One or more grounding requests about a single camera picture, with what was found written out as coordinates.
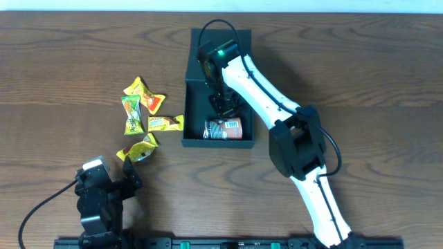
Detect red Pringles can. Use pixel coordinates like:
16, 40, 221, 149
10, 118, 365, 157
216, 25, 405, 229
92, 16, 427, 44
203, 118, 243, 140

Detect green yellow snack packet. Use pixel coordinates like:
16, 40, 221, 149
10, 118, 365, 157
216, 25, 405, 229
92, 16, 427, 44
121, 95, 145, 136

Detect yellow peanut butter sandwich packet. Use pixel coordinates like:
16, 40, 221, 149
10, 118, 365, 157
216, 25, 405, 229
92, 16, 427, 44
123, 77, 165, 115

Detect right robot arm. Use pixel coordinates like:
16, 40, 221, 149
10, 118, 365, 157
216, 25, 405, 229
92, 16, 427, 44
197, 40, 351, 248

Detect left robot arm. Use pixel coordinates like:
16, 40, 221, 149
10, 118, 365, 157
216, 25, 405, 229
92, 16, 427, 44
75, 156, 143, 248

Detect yellow crumpled snack packet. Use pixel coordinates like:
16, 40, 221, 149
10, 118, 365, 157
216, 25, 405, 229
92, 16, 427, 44
116, 133, 159, 163

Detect dark green open box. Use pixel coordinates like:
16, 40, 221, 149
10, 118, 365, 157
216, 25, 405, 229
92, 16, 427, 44
182, 28, 255, 149

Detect yellow Apollo wafer packet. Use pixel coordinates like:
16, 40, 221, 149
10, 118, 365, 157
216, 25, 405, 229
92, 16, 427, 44
148, 115, 184, 131

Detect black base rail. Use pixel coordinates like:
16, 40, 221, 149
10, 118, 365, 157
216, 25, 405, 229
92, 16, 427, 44
53, 236, 404, 249

